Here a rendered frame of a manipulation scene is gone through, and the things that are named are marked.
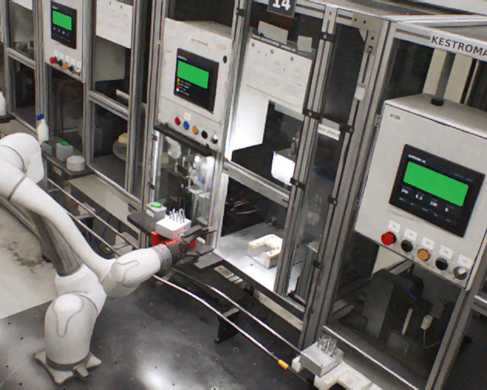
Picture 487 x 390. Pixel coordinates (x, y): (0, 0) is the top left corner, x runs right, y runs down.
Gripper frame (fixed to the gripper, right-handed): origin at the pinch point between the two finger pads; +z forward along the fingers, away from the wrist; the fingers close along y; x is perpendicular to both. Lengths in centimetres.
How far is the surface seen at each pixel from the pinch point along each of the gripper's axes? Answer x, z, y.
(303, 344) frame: -38, 22, -36
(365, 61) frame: -38, 21, 77
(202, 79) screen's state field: 33, 18, 53
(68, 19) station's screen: 138, 18, 55
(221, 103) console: 23, 20, 45
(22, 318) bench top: 47, -53, -44
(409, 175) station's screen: -63, 18, 49
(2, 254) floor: 196, 2, -112
